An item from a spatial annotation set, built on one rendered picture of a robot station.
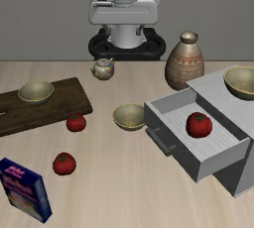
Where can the red tomato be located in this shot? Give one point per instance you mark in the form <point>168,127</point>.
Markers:
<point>198,125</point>
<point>64,164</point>
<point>76,122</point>

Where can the small patterned teapot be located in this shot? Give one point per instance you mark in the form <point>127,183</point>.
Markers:
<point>103,69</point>

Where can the beige porcelain bowl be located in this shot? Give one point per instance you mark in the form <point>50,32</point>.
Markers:
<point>129,117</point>
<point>35,92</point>
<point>241,83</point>

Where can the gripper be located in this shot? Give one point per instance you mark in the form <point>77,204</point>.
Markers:
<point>124,12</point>

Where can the grey cabinet drawer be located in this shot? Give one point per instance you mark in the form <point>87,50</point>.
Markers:
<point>198,152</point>

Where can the flat brown board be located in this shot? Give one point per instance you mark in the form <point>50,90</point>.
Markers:
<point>39,109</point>

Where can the blue carton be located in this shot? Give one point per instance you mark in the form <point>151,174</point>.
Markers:
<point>25,190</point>

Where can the grey cabinet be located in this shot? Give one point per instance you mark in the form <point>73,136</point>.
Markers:
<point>231,119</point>

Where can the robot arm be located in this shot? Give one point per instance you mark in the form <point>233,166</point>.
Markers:
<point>126,38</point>

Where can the brown patterned vase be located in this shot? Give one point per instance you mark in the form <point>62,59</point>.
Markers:
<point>184,65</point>

